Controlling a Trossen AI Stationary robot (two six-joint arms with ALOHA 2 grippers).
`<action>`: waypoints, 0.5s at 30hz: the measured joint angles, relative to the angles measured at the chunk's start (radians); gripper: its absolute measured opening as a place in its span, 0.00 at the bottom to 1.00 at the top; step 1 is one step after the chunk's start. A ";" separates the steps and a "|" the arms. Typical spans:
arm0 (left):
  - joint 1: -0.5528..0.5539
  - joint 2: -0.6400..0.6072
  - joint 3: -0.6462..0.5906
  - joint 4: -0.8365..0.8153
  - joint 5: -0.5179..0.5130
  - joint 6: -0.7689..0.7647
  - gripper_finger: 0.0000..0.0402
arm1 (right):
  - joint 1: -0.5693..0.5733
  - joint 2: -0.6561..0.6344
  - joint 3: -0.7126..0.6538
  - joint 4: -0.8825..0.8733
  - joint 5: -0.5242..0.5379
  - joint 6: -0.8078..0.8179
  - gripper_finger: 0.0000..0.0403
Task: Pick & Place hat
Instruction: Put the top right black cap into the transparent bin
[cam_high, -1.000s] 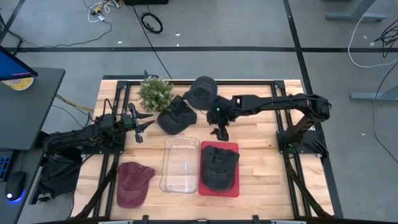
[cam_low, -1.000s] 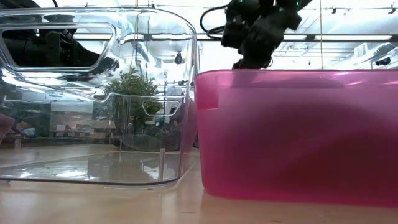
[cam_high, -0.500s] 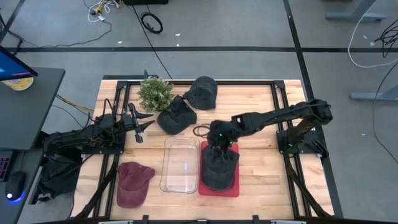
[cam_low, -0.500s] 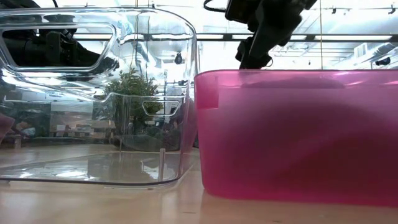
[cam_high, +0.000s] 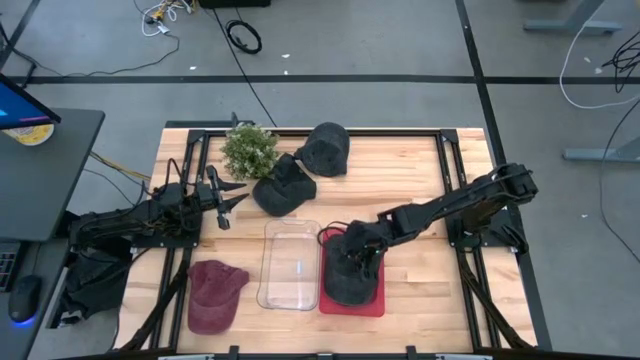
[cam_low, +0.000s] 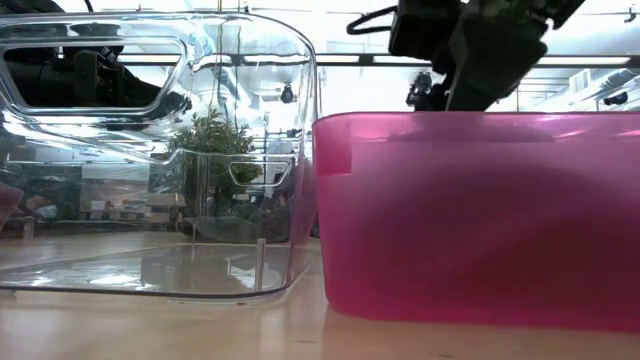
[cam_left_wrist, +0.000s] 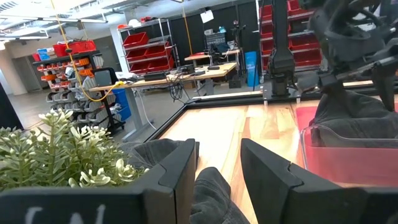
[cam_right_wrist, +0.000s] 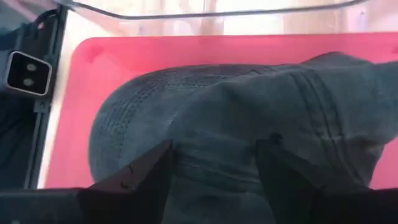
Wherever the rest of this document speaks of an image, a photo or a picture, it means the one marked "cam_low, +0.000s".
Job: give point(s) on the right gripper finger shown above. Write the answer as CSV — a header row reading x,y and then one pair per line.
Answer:
x,y
440,100
492,70

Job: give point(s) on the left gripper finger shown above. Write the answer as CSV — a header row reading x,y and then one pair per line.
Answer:
x,y
172,104

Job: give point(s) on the maroon hat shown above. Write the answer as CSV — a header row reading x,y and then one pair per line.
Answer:
x,y
510,240

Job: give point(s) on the small black hanging device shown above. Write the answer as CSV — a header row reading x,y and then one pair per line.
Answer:
x,y
287,94
419,89

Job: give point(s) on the green artificial potted plant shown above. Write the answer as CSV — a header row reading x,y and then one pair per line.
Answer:
x,y
215,140

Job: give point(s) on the black overhead beam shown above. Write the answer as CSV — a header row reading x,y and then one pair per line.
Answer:
x,y
350,59

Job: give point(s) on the red translucent plastic bin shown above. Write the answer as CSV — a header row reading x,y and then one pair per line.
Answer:
x,y
370,225

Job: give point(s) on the clear plastic bin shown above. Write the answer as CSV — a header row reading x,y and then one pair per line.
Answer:
x,y
150,270

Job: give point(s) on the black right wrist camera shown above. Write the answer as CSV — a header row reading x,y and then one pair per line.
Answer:
x,y
425,27

